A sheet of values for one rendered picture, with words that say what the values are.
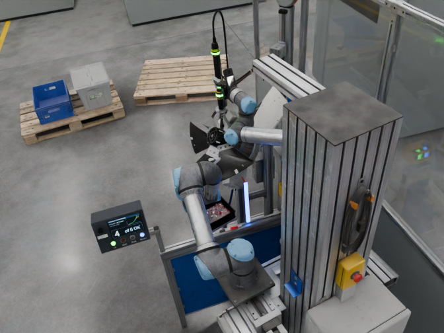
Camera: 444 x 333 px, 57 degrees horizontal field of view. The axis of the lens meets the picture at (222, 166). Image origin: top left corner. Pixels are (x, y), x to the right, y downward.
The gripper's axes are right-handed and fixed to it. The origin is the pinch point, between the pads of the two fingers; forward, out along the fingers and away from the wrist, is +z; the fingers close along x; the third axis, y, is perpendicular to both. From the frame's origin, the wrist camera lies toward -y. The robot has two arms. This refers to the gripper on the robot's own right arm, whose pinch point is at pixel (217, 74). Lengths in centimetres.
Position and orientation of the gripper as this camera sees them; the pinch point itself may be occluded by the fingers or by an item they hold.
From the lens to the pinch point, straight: 224.8
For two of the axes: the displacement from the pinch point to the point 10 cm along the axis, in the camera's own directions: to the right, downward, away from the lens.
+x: 8.8, -3.6, 3.1
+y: 0.9, 7.6, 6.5
